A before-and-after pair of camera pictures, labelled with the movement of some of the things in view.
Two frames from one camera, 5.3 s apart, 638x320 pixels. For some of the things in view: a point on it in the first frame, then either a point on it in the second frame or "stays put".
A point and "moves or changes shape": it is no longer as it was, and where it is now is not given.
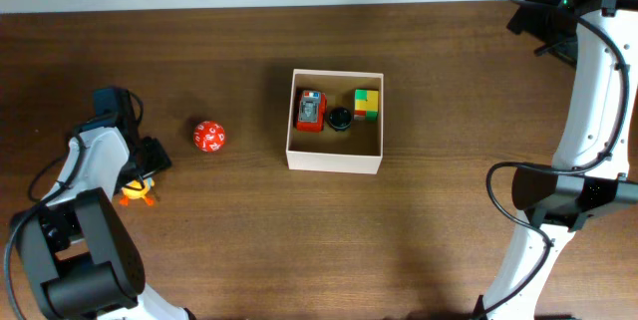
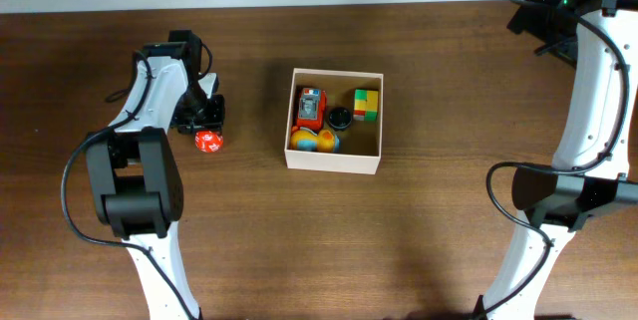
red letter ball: x=209 y=136 stays put
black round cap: x=339 y=119 stays put
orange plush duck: x=135 y=189 moves or changes shape
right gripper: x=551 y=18 stays put
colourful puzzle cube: x=366 y=105 stays put
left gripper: x=160 y=158 -> x=215 y=125
